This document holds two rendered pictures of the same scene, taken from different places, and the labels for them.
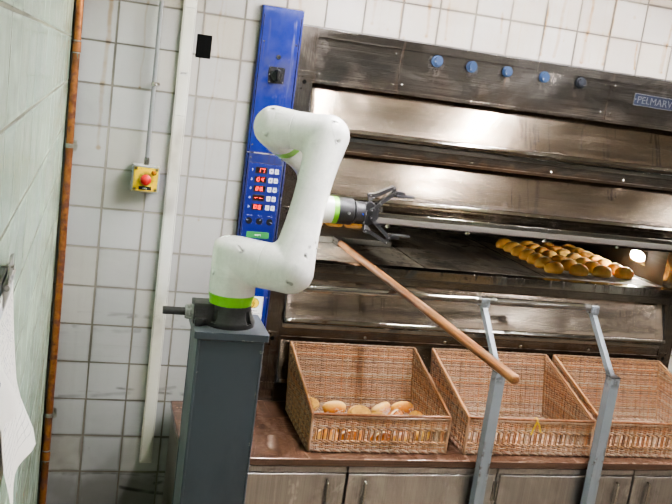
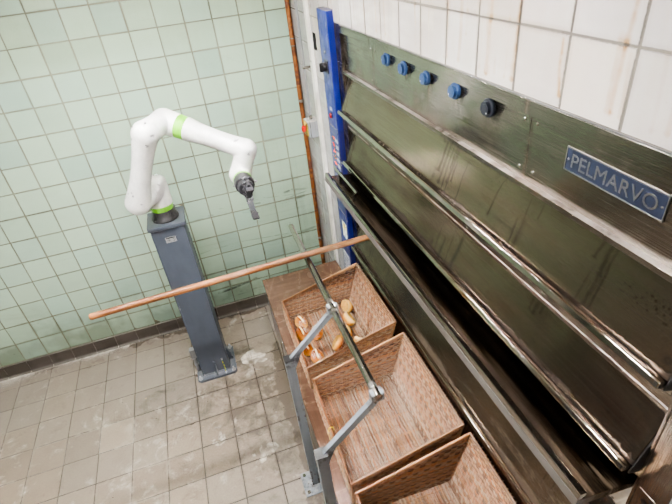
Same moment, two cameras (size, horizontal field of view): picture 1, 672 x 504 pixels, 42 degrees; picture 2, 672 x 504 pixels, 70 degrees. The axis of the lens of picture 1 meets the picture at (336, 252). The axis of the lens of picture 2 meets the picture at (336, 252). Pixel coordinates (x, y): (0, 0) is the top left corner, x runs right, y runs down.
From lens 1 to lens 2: 4.02 m
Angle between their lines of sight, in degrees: 85
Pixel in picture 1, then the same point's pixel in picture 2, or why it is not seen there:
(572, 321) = (491, 421)
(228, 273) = not seen: hidden behind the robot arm
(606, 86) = (525, 121)
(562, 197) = (479, 267)
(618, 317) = (540, 476)
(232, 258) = not seen: hidden behind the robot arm
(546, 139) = (458, 181)
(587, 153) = (491, 223)
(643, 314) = not seen: outside the picture
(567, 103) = (481, 137)
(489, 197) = (423, 225)
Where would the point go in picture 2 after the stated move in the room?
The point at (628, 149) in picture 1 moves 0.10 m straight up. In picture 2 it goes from (548, 247) to (555, 210)
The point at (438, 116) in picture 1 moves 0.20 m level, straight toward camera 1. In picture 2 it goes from (394, 121) to (341, 125)
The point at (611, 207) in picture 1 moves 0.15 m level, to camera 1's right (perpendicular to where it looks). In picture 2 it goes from (527, 323) to (550, 365)
